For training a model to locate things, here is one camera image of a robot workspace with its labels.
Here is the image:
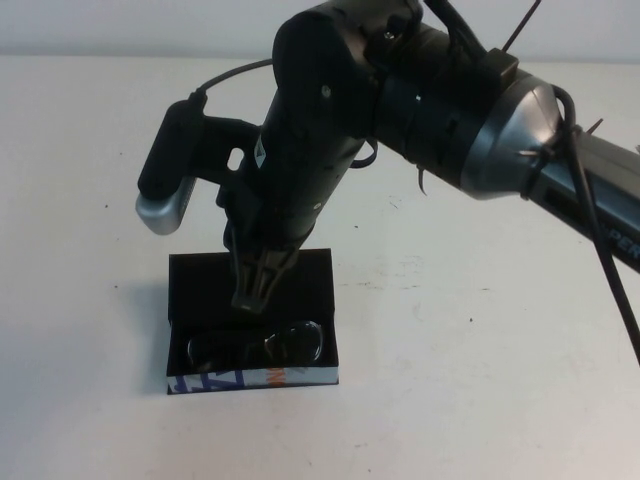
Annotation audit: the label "black right camera cable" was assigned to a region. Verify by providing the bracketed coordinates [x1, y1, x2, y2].
[188, 57, 276, 109]

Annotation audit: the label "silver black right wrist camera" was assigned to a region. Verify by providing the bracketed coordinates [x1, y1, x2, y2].
[134, 97, 211, 236]

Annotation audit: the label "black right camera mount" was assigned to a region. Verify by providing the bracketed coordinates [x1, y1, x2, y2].
[197, 114, 262, 194]

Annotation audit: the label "black printed glasses case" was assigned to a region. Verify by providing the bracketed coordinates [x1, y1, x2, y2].
[164, 247, 342, 396]

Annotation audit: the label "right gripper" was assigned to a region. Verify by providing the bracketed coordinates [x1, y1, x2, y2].
[215, 127, 362, 314]

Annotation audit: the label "long black zip tie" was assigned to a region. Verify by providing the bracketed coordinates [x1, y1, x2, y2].
[502, 0, 542, 52]

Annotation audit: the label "black flat cable loop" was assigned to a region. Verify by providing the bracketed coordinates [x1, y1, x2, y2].
[349, 138, 380, 172]

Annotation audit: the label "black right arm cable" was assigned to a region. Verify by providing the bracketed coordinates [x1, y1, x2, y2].
[422, 0, 640, 364]

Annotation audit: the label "dark framed glasses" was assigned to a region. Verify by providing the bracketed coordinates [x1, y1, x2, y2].
[185, 319, 326, 369]

